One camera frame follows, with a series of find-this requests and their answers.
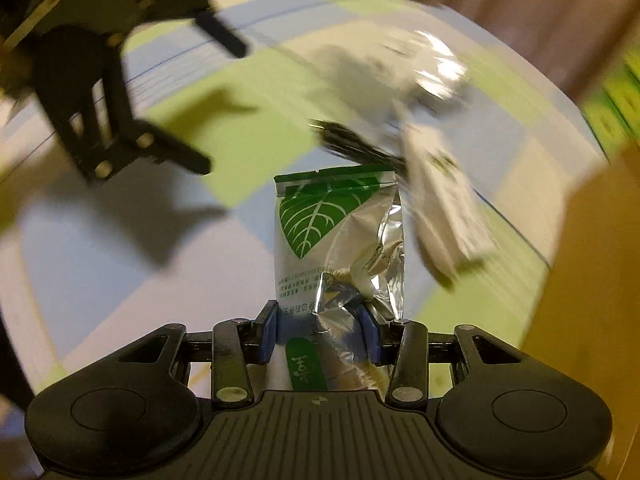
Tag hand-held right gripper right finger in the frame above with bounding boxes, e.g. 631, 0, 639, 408
357, 303, 527, 407

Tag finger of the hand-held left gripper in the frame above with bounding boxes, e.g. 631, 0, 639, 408
31, 24, 213, 187
116, 0, 249, 59

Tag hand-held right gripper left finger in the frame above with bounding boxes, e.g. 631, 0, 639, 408
117, 300, 279, 409

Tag green leaf foil packet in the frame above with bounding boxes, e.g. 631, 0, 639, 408
273, 163, 405, 394

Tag brown cardboard box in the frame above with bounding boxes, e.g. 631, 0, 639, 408
519, 142, 640, 480

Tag white paper packet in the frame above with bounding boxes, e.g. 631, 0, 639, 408
397, 122, 498, 288

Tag dark striped packet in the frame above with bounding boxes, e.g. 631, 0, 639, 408
309, 119, 408, 173

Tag silver foil packet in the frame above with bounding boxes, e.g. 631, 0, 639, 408
385, 27, 473, 116

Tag pinkish brown curtain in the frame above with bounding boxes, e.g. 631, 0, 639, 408
447, 0, 640, 103

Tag stack of green boxes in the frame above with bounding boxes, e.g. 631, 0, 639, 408
582, 52, 640, 158

